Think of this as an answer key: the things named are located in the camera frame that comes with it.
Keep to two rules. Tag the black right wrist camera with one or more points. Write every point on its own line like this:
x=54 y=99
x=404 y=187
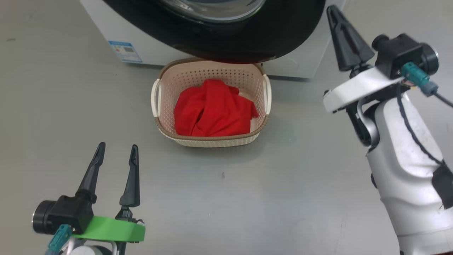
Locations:
x=396 y=53

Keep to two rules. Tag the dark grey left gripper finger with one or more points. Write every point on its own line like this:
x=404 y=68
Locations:
x=131 y=184
x=92 y=173

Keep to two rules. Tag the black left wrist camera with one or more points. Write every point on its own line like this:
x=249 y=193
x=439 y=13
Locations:
x=70 y=212

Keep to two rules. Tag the red cloth garment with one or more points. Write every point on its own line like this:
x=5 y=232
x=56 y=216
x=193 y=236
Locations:
x=212 y=113

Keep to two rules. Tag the blue energy label sticker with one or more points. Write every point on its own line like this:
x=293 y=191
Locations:
x=124 y=51

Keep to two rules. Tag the cream perforated laundry basket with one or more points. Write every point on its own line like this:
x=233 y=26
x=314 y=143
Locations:
x=212 y=71

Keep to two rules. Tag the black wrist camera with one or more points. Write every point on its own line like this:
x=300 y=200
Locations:
x=70 y=212
x=396 y=53

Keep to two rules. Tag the white front-load washing machine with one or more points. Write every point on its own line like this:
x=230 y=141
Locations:
x=155 y=46

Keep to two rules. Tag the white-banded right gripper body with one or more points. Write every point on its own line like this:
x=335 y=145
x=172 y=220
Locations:
x=354 y=90

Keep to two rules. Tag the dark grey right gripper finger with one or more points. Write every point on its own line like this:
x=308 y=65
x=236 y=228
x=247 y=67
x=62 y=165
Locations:
x=340 y=49
x=357 y=49

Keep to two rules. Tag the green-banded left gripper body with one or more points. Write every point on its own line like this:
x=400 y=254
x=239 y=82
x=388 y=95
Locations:
x=109 y=230

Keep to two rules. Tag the washing machine door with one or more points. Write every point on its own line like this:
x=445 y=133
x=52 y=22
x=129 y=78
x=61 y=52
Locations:
x=247 y=42

